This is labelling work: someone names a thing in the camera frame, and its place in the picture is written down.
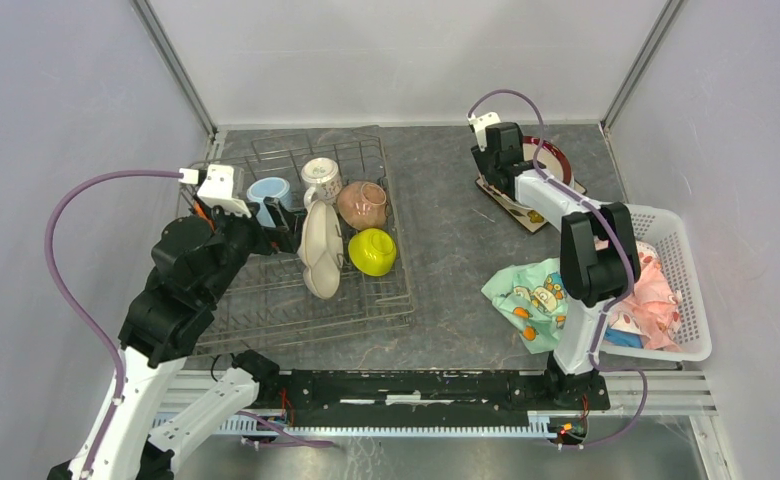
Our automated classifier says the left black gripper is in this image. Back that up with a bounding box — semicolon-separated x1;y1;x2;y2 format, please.
198;188;309;302

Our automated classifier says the cream divided plate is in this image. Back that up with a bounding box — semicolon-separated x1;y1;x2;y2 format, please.
297;201;344;300

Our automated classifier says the light blue mug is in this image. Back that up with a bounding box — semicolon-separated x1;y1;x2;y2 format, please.
246;177;294;228

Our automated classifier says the red-rimmed beige plate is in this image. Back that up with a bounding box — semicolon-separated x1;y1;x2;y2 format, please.
523;136;574;187

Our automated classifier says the white floral mug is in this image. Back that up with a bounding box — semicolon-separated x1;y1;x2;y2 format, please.
300;157;343;207

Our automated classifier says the beige brown-rimmed bowl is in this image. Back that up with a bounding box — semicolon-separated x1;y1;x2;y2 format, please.
336;181;387;231

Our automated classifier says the lime green bowl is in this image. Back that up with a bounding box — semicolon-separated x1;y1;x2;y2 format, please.
348;228;398;277

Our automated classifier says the orange mug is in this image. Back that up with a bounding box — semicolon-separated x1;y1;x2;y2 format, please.
193;200;215;231

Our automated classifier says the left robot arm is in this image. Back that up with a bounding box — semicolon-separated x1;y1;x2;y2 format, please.
48;198;306;479

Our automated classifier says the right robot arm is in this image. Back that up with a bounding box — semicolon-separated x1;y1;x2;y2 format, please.
468;114;641;408

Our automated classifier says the square floral plate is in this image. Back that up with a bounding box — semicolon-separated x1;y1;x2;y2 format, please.
475;173;587;234

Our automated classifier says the green cartoon cloth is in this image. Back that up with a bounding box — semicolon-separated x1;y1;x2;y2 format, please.
481;258;568;354

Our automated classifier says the white plastic basket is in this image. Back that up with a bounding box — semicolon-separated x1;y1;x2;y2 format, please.
562;201;716;363

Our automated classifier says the blue cloth in basket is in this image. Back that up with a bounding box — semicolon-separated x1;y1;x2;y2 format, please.
603;329;643;349

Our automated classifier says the pink patterned cloth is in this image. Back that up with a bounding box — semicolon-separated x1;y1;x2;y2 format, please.
606;241;682;352

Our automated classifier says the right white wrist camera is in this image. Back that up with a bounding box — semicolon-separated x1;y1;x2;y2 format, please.
467;112;501;151

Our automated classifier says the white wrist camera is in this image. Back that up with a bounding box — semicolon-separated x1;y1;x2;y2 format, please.
178;163;252;218
467;112;501;151

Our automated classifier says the grey wire dish rack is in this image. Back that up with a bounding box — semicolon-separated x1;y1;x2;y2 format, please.
194;127;414;357

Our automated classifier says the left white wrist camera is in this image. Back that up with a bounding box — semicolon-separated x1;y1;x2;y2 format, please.
178;163;252;218

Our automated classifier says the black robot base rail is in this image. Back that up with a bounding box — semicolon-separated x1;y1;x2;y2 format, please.
232;350;611;434

